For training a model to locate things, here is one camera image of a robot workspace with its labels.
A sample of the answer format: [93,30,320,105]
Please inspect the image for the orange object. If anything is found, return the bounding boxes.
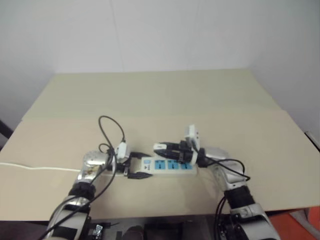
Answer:
[264,206,320,240]

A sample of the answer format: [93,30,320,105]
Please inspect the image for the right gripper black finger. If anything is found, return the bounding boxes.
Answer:
[160,141,182,151]
[155,149,180,161]

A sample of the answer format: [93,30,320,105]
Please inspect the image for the white charger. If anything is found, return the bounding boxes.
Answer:
[152,142,167,153]

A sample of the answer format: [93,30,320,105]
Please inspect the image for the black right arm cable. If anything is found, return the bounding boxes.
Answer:
[189,139,251,240]

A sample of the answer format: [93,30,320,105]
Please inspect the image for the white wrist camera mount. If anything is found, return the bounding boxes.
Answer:
[115,141,131,162]
[183,124,201,165]

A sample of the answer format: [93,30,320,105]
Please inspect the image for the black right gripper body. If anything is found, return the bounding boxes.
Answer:
[175,140,195,165]

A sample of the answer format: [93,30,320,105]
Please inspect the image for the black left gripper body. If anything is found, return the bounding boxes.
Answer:
[116,156,135,176]

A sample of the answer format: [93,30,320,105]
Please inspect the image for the white power strip blue sockets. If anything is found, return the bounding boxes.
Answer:
[139,156,199,177]

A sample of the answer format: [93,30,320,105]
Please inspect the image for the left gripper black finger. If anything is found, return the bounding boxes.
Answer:
[129,151,151,161]
[123,167,152,181]

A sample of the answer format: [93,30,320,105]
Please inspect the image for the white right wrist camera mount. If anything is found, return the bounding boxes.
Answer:
[183,124,201,165]

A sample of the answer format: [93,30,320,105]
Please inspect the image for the dark robot torso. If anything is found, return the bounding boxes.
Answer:
[82,214,227,240]

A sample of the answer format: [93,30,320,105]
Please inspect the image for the white power strip cord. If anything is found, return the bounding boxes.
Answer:
[0,162,126,177]

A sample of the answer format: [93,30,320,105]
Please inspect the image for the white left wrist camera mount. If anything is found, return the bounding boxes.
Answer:
[115,141,131,162]

